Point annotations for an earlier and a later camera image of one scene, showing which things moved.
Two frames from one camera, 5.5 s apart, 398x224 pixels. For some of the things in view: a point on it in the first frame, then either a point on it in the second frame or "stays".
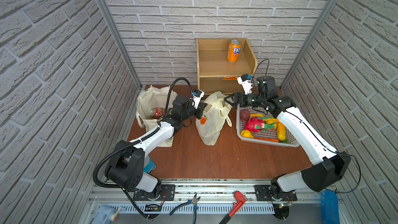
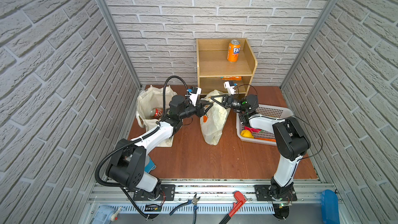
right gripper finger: x=240 y=100 → x=225 y=104
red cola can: x=157 y=113 stays
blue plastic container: x=330 y=207 stays
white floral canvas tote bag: x=154 y=97 stays
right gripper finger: x=235 y=96 → x=226 y=98
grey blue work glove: x=149 y=165 stays
